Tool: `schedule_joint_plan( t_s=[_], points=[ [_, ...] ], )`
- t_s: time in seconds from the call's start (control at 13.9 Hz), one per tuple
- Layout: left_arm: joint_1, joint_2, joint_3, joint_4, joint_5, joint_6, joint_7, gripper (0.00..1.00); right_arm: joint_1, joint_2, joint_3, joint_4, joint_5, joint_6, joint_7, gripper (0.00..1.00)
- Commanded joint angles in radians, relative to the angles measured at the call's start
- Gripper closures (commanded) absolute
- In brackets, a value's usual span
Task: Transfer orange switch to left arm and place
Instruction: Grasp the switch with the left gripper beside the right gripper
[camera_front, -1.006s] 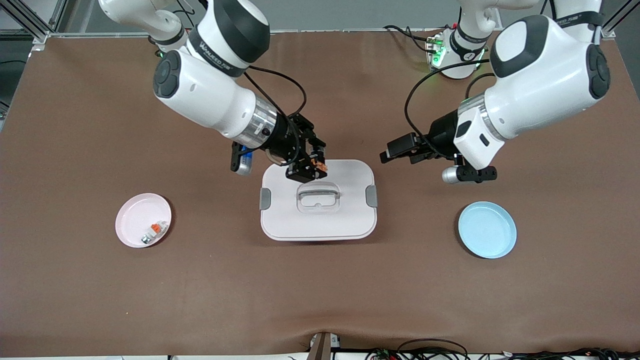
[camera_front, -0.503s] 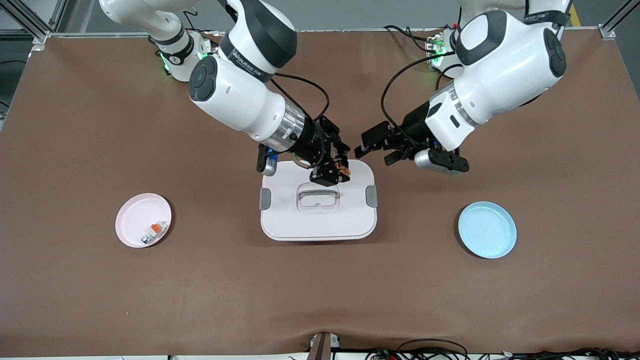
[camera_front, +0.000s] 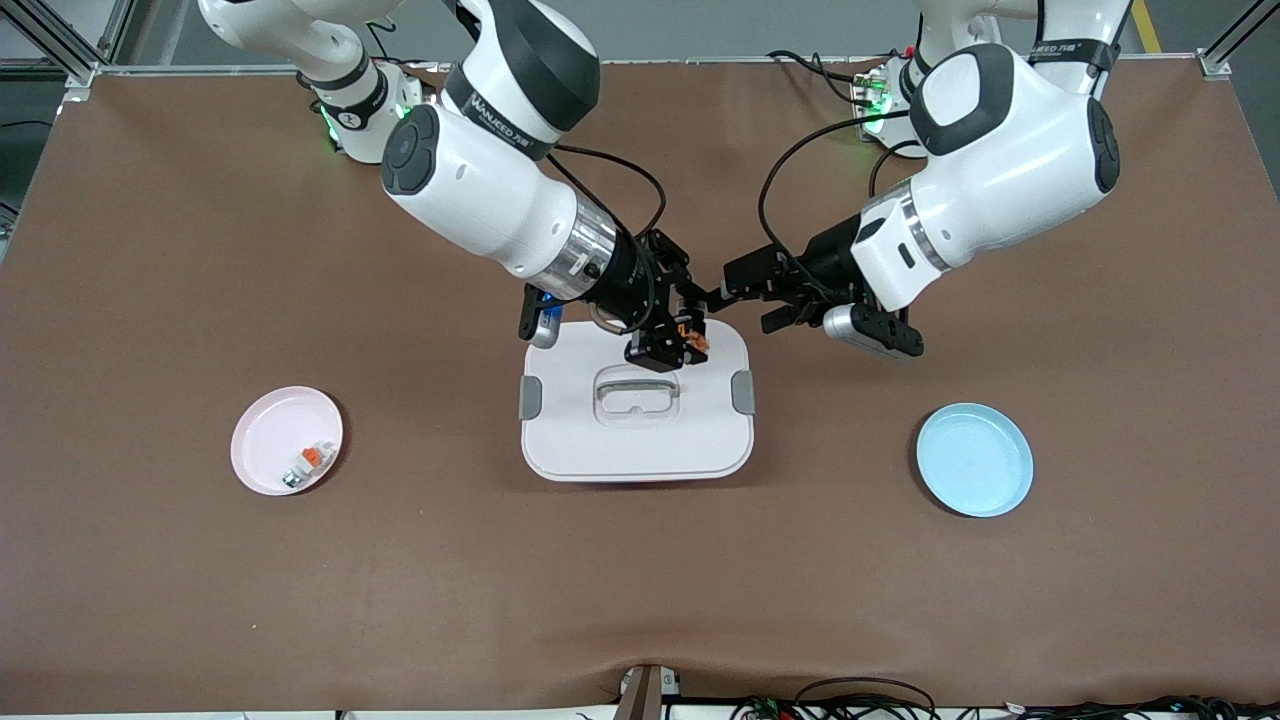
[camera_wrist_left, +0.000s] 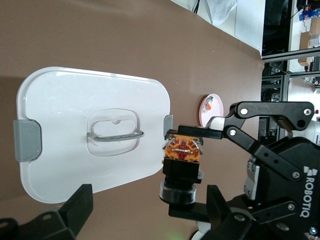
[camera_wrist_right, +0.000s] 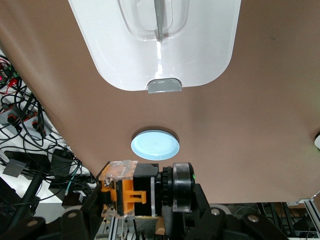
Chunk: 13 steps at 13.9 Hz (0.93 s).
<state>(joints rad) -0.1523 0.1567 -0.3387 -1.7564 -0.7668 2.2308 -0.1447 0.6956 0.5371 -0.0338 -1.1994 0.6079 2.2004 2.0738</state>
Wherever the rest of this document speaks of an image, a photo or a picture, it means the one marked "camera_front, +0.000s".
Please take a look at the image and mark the tangled black cables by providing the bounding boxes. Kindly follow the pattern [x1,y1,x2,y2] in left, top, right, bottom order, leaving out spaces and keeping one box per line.
[730,677,1280,720]

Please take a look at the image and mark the aluminium frame profile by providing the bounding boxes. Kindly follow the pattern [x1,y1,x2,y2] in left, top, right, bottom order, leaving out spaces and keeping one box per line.
[0,0,136,89]
[1198,0,1280,81]

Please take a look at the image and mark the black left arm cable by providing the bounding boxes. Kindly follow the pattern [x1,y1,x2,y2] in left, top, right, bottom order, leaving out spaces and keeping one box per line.
[757,110,913,293]

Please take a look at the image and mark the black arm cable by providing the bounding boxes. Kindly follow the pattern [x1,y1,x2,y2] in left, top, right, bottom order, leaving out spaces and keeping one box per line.
[548,144,669,243]
[757,110,913,293]

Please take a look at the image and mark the pink round plate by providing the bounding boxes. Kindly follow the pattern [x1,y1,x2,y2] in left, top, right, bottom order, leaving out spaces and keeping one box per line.
[230,386,345,497]

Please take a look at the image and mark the grey box handle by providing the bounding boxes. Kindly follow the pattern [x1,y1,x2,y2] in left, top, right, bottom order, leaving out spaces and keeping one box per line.
[595,369,681,401]

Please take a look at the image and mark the metal table edge rail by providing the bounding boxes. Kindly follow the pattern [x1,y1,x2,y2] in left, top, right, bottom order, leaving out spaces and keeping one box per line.
[100,55,1231,77]

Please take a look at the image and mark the black base cable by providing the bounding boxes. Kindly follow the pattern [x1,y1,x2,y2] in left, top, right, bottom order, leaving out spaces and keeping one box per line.
[767,48,873,106]

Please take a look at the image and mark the light blue round plate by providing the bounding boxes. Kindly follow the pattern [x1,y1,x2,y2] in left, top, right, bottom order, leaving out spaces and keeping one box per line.
[916,402,1035,519]

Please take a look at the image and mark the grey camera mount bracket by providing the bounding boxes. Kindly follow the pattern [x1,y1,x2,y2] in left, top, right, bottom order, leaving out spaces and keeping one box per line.
[615,663,683,720]

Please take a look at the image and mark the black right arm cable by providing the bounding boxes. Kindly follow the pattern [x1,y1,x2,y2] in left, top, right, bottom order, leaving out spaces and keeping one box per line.
[548,144,669,243]

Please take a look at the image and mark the white lidded storage box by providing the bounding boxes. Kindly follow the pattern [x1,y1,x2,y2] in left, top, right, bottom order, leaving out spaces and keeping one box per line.
[518,319,757,484]

